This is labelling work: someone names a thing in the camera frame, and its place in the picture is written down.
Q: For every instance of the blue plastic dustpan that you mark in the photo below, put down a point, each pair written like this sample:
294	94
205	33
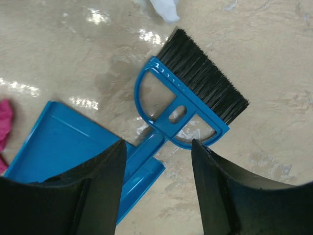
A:
62	138

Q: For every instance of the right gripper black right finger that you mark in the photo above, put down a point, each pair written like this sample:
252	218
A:
235	201

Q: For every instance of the white paper scrap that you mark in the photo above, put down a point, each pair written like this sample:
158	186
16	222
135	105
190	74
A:
166	9

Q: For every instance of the pink paper scrap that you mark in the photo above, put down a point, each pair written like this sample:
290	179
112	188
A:
6	116

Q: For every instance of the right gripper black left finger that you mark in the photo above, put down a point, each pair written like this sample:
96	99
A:
81	201

